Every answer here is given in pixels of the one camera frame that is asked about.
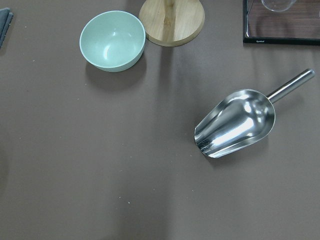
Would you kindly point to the black framed wooden tray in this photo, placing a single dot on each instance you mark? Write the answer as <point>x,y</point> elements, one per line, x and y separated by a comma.
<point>298,25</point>

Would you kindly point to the steel scoop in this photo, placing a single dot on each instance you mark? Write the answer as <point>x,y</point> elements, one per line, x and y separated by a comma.
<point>243,118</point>

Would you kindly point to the mint green bowl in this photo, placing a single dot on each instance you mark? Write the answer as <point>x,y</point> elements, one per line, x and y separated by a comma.
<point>113,41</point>

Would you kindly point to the wooden mug tree stand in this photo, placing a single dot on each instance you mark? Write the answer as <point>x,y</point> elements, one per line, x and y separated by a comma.
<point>172,23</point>

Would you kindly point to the dark grey folded cloth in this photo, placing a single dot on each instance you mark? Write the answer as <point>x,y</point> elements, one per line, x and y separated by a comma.
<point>6,17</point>

